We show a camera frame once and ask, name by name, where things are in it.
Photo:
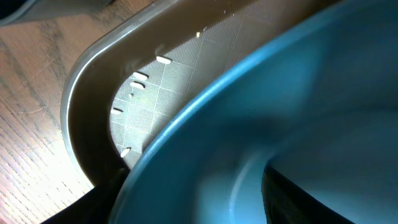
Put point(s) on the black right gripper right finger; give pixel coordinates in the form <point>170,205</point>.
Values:
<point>286,203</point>

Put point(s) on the brown serving tray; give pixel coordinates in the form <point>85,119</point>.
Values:
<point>128,85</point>

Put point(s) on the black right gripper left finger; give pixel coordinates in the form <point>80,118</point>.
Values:
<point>93,207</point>

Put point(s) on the dark blue plate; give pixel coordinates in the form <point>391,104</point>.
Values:
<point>318,104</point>

